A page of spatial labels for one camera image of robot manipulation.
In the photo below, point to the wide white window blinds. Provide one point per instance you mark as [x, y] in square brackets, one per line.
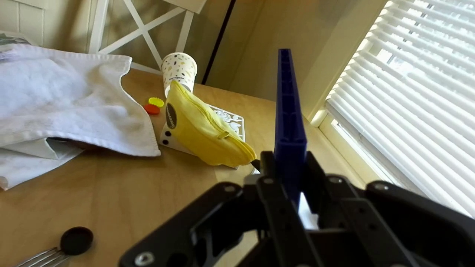
[410, 98]

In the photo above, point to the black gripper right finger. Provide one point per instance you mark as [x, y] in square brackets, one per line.
[396, 227]

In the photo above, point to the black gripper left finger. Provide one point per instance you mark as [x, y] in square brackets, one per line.
[277, 227]

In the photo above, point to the crumpled white paper sheet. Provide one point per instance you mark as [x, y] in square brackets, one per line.
[308, 215]

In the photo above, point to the red game token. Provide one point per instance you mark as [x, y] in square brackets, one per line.
[152, 110]

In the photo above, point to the black round cap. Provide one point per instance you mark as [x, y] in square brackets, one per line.
[76, 240]

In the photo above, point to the white cross back chair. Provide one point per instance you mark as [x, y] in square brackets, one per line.
[143, 30]

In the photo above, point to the yellow game token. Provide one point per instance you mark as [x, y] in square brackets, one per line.
[157, 101]

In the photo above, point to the blue plastic grid game board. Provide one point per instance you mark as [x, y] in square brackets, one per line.
[290, 119]

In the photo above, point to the white cloth garment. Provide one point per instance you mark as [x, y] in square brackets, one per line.
[64, 104]

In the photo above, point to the yellow banana shaped pouch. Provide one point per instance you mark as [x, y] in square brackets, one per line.
[203, 130]

